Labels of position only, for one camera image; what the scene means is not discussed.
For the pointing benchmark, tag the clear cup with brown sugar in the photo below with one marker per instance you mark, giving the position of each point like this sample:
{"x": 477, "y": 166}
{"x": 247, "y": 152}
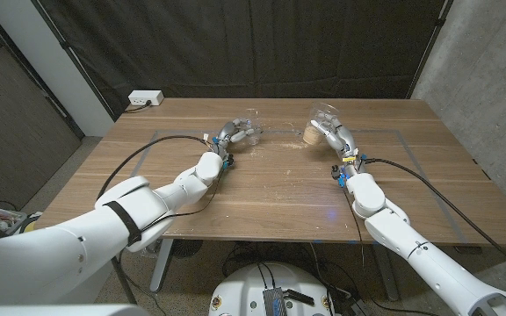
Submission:
{"x": 312, "y": 135}

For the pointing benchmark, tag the dark brown door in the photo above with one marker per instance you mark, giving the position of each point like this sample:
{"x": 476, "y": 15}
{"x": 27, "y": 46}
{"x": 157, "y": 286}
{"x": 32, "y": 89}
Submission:
{"x": 11, "y": 131}

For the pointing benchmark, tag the grey table leg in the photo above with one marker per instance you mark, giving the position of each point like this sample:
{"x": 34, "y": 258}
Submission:
{"x": 161, "y": 272}
{"x": 388, "y": 281}

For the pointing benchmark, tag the white power strip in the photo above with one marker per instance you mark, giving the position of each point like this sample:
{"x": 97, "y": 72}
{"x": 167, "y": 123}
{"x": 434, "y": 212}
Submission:
{"x": 145, "y": 97}

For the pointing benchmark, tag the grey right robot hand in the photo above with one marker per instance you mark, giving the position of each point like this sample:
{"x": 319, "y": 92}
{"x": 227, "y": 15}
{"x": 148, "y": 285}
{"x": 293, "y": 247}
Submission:
{"x": 345, "y": 138}

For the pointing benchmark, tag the yellow floor object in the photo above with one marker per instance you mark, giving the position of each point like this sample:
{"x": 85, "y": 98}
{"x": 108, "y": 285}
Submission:
{"x": 29, "y": 226}

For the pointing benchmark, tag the black flat module on base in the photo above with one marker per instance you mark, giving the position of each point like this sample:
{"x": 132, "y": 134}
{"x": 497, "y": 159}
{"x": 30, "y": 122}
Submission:
{"x": 300, "y": 297}

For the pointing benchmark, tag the black fabric backdrop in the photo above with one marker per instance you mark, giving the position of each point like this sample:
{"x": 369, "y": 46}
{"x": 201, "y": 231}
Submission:
{"x": 244, "y": 48}

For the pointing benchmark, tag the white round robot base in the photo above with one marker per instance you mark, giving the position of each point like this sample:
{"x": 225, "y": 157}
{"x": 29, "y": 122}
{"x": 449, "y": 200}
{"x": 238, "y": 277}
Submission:
{"x": 244, "y": 289}

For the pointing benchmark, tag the clear plastic cup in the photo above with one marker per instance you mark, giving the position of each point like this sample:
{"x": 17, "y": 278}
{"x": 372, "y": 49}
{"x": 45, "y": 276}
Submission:
{"x": 255, "y": 139}

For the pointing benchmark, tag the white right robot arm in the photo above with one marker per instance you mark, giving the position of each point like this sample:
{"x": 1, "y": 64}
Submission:
{"x": 433, "y": 267}

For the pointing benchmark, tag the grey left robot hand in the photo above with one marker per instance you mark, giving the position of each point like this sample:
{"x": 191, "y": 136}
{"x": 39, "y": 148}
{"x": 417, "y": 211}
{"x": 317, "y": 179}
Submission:
{"x": 226, "y": 131}

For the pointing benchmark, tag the black backdrop stand pole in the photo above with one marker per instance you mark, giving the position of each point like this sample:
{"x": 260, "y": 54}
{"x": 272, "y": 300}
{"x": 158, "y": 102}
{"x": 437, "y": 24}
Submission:
{"x": 428, "y": 48}
{"x": 81, "y": 66}

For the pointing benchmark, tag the grey ribbed electronics box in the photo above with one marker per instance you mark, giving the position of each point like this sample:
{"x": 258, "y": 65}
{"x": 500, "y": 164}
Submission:
{"x": 275, "y": 303}

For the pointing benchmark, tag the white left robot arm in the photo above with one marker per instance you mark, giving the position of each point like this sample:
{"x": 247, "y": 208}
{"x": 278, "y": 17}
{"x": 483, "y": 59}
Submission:
{"x": 59, "y": 254}

